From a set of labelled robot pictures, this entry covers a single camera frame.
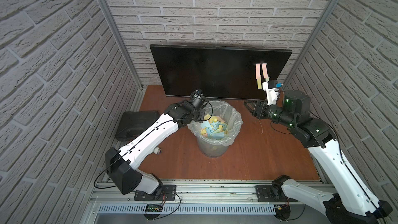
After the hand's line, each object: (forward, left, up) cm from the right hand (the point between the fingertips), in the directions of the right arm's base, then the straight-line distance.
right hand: (249, 102), depth 63 cm
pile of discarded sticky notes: (+3, +14, -24) cm, 28 cm away
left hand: (+9, +23, -13) cm, 28 cm away
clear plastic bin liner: (+1, +4, -14) cm, 15 cm away
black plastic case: (+11, +61, -29) cm, 69 cm away
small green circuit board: (-31, +45, -38) cm, 66 cm away
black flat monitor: (+39, +9, -16) cm, 43 cm away
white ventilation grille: (-31, +51, -36) cm, 69 cm away
